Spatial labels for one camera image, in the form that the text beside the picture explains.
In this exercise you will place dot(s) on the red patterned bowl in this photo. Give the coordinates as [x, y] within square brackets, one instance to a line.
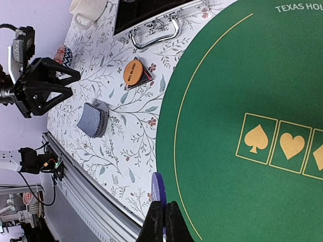
[63, 56]

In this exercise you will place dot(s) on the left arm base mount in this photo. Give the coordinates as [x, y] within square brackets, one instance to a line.
[34, 163]

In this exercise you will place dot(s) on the purple small blind button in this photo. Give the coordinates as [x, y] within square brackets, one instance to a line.
[158, 192]

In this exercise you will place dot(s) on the blue playing card deck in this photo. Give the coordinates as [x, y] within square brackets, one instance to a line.
[94, 119]

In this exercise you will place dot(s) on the front aluminium rail base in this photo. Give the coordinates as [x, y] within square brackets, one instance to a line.
[83, 210]

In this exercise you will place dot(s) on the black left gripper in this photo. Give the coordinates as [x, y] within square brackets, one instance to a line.
[31, 93]

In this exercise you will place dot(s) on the triangular all in marker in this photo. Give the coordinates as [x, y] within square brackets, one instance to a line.
[146, 77]

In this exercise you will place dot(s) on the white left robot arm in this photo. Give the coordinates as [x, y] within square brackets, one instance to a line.
[7, 85]

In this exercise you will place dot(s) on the orange big blind button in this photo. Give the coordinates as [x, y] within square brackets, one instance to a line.
[133, 72]

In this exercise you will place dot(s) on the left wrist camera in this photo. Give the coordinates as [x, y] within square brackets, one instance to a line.
[23, 45]

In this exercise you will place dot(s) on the aluminium poker case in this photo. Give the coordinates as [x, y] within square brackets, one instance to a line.
[147, 23]

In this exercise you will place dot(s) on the green round poker mat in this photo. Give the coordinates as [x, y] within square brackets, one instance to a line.
[239, 138]

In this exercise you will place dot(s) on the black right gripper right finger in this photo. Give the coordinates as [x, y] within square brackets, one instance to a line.
[176, 228]

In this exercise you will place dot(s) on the cream ribbed ceramic mug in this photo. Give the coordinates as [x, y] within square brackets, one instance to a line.
[85, 12]

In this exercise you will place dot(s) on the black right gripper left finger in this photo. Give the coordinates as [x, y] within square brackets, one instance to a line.
[153, 226]

